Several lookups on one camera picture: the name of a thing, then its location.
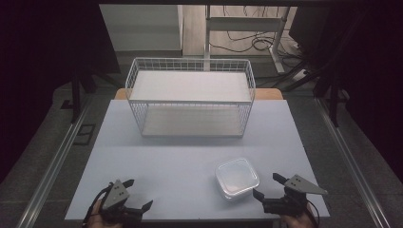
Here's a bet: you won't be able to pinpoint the white power strip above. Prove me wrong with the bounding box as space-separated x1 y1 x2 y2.
292 68 309 82

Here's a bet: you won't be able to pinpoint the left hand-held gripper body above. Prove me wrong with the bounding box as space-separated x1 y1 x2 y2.
96 179 144 226

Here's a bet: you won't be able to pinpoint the white metal desk frame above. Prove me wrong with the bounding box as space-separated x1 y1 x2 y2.
203 4 292 75

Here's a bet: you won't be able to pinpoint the clear plastic food container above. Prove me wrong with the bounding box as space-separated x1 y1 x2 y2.
215 158 261 202

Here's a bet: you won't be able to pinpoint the black floor cables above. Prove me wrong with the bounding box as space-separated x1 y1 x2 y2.
209 5 307 63

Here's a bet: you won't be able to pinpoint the person's right hand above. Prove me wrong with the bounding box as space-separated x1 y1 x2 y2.
278 203 318 228

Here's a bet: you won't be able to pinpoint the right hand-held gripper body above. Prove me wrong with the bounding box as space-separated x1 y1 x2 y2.
261 174 329 219

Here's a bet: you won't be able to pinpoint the black floor socket plate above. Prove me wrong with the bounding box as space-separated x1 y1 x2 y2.
73 123 96 146

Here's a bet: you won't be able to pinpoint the metal floor rail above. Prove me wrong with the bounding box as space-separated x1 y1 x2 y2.
14 94 93 228
314 97 393 228

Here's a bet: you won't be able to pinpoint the white cabinet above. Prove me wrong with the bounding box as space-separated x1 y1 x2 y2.
99 4 184 52

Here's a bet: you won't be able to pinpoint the white wire shelf rack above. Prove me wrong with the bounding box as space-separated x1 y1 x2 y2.
125 57 257 139

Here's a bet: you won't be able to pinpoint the black metal stand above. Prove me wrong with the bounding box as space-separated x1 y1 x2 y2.
281 60 351 128
69 61 125 124

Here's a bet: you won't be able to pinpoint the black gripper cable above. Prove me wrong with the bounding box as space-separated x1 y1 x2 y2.
305 202 321 228
82 182 114 228

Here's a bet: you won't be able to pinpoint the person's left hand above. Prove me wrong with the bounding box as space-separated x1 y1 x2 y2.
85 199 125 228

